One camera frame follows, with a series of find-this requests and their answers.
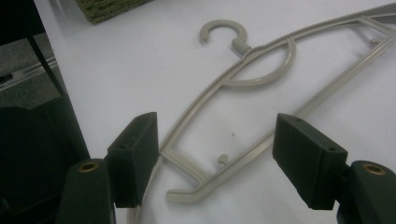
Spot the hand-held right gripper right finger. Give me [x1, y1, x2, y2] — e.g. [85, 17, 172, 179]
[272, 112, 396, 224]

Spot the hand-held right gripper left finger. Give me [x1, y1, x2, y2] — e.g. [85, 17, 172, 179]
[54, 111, 160, 224]

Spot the green woven basket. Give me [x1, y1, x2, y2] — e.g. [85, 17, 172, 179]
[74, 0, 154, 25]

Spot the black curtain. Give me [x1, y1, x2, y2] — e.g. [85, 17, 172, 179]
[0, 0, 47, 47]

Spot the aluminium rail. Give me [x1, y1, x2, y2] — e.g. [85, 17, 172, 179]
[0, 57, 59, 93]

